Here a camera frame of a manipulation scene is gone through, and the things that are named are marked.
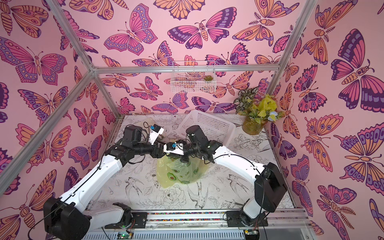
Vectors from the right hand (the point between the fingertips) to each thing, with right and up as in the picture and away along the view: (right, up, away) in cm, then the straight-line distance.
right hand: (169, 150), depth 74 cm
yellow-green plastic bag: (+1, -10, -1) cm, 10 cm away
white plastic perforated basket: (+29, +12, +33) cm, 46 cm away
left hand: (-1, +2, +3) cm, 3 cm away
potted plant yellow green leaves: (+49, +21, +18) cm, 56 cm away
